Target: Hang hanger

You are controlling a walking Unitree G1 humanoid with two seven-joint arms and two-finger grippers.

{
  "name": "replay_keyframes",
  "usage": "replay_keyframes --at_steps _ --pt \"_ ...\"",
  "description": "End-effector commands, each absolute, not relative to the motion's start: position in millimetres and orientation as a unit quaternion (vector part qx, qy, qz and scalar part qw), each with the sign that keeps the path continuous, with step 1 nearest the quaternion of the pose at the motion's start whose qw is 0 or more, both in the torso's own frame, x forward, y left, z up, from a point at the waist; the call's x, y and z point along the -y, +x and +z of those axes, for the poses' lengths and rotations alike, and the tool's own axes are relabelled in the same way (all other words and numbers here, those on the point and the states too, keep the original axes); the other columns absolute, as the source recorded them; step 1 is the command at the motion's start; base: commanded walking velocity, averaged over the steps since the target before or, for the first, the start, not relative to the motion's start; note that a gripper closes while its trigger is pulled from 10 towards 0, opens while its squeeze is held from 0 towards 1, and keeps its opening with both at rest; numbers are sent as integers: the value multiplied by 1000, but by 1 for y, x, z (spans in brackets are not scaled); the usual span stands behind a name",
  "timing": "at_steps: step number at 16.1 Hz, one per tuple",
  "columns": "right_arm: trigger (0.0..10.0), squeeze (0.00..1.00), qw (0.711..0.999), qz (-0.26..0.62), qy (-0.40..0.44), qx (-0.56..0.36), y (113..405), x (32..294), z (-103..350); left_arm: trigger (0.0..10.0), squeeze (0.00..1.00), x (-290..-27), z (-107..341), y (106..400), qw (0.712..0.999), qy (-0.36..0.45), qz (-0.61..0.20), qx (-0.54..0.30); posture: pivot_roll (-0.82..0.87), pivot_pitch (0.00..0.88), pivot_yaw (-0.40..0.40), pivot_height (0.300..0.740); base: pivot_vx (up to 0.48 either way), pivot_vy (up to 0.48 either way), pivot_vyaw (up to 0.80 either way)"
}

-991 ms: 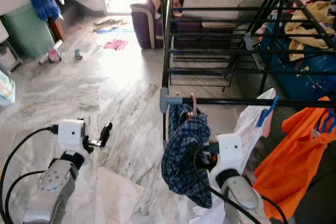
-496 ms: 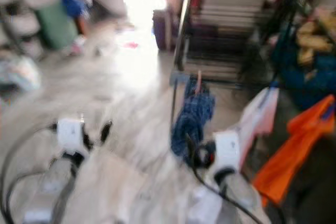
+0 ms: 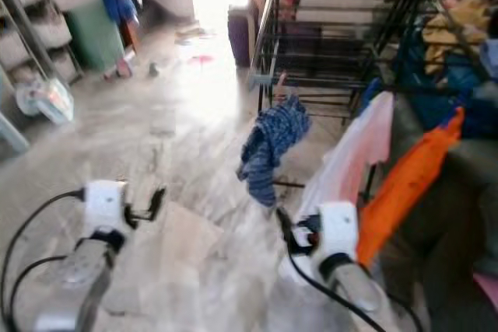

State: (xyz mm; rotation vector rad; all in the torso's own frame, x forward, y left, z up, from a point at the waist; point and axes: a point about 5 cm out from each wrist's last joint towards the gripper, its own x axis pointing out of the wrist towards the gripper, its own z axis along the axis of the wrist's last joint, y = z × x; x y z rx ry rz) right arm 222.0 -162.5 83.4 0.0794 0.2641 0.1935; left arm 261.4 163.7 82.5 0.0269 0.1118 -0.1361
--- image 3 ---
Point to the green plastic bin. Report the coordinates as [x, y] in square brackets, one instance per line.
[95, 36]

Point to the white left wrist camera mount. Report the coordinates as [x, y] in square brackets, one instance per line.
[105, 206]

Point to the white shirt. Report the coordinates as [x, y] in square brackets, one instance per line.
[350, 161]

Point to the green leather sofa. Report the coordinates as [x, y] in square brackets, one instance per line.
[451, 231]

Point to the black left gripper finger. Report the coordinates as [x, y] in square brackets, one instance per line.
[158, 200]

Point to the small white plastic table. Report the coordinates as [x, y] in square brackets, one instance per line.
[14, 134]

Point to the printed diaper pack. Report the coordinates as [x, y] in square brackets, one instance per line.
[48, 101]

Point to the pink toy bottle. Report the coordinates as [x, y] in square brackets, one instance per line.
[124, 68]

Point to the blue plaid garment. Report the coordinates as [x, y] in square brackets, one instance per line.
[268, 145]

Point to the orange shirt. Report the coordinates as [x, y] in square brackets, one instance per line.
[408, 184]

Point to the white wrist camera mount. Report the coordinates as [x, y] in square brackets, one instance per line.
[336, 231]
[105, 206]

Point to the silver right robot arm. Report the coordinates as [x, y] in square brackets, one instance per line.
[362, 293]

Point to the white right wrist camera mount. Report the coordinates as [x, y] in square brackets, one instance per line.
[336, 231]

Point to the tan clothes on rack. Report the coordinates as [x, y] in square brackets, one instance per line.
[455, 29]

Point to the black metal drying rack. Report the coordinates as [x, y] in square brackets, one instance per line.
[268, 36]

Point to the brown floor cloth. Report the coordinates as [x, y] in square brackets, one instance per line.
[191, 33]

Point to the blue hanging garment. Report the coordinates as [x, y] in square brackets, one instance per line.
[117, 4]

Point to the blue plastic hanger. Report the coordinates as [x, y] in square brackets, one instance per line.
[372, 91]

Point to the brown wooden post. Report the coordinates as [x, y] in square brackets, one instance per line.
[128, 35]

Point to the pink blanket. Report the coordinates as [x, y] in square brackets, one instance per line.
[487, 287]

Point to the purple sofa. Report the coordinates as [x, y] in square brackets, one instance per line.
[241, 36]

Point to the blue clothes pile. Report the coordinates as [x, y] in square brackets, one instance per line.
[428, 91]

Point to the pink plastic clothes hanger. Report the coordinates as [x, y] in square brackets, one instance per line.
[282, 85]

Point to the pink floor cloth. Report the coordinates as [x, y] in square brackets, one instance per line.
[202, 59]

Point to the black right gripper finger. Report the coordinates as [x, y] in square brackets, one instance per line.
[284, 227]

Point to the grey storage shelf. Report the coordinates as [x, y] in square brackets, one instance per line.
[43, 33]

